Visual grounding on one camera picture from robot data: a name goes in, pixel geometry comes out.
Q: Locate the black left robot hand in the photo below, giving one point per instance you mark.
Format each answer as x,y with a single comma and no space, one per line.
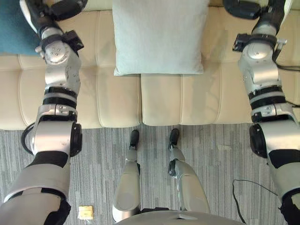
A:
44,14

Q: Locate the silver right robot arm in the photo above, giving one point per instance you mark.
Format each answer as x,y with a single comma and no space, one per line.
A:
264,72

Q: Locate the pale blue square cushion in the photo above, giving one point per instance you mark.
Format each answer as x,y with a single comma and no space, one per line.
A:
159,37

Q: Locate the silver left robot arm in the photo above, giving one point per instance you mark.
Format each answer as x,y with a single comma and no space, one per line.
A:
52,138

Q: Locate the small yellow packet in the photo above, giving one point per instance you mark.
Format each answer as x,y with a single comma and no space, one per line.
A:
86,212

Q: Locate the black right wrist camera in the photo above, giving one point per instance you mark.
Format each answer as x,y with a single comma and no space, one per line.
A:
240,42

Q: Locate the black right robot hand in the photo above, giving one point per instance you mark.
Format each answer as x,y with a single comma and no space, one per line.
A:
243,10

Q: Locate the silver robot torso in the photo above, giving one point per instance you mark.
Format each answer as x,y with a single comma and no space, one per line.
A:
178,218

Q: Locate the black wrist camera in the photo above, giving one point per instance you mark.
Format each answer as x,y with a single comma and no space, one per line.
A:
240,42
73,39

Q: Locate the teal cushion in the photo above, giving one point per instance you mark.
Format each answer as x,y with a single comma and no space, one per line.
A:
14,28

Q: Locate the cream leather sofa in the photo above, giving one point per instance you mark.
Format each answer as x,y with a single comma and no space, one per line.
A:
117,98

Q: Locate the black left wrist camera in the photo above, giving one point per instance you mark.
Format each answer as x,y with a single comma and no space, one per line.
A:
73,39

